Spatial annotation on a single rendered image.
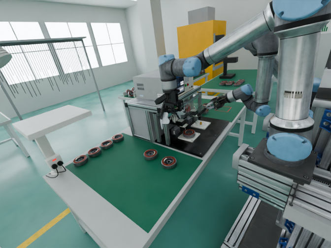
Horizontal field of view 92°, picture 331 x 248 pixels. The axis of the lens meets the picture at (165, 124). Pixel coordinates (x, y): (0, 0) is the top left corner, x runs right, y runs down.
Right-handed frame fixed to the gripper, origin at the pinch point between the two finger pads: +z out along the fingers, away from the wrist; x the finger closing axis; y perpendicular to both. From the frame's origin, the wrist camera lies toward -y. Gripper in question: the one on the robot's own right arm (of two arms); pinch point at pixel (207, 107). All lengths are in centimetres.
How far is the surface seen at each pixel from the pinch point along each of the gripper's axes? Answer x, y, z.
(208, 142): 26.8, 10.0, 9.7
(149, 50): -193, -289, 257
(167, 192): 28, 67, 12
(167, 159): 18, 45, 25
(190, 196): 83, 12, 65
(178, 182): 28, 57, 11
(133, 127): -16, 29, 67
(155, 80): -40.3, 16.1, 21.3
